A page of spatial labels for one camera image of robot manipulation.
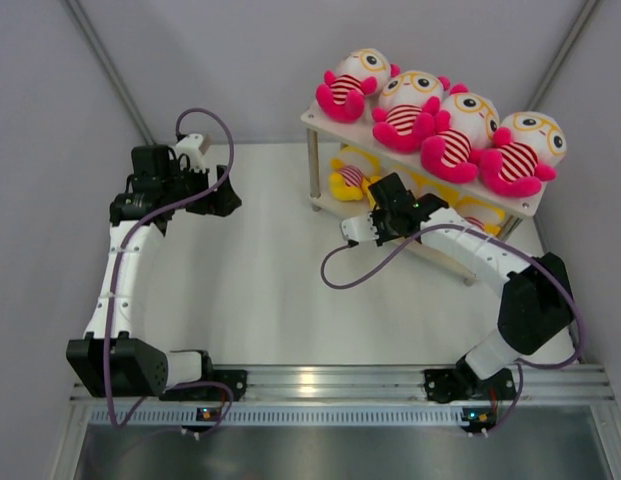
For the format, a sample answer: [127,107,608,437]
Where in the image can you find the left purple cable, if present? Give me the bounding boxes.
[102,107,236,431]

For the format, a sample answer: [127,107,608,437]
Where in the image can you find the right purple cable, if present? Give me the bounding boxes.
[320,223,588,439]

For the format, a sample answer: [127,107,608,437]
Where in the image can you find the purple cable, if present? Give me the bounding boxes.
[102,107,236,431]
[320,223,588,439]

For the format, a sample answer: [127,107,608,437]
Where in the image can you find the yellow plush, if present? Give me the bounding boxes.
[392,167,421,195]
[328,146,381,207]
[455,196,506,236]

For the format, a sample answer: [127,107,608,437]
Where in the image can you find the yellow plush front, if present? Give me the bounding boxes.
[328,146,381,207]

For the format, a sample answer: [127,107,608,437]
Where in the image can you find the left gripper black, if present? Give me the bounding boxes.
[161,159,239,217]

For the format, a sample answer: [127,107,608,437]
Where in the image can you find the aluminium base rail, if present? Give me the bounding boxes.
[70,365,615,427]

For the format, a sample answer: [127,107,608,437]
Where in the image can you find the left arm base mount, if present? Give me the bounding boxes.
[159,369,248,403]

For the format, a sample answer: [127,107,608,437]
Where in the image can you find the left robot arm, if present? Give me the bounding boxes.
[66,134,241,401]

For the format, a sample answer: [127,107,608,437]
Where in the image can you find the pink plush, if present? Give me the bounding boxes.
[478,111,567,198]
[315,48,401,124]
[414,84,500,184]
[372,70,450,154]

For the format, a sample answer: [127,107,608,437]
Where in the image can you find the yellow plush sideways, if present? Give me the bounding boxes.
[420,179,460,207]

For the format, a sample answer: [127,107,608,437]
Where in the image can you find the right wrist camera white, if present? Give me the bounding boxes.
[340,212,379,245]

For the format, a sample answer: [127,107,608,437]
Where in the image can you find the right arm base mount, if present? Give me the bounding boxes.
[423,368,516,404]

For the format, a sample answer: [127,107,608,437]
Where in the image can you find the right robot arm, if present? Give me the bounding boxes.
[369,173,576,397]

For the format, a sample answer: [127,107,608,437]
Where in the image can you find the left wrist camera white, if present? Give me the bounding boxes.
[173,133,211,171]

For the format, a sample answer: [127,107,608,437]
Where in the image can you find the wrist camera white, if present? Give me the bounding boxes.
[173,133,211,171]
[340,212,379,245]

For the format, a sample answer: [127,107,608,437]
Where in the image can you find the yellow plush under shelf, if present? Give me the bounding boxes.
[455,196,506,236]

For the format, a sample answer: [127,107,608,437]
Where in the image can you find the white two-tier shelf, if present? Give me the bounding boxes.
[301,103,543,294]

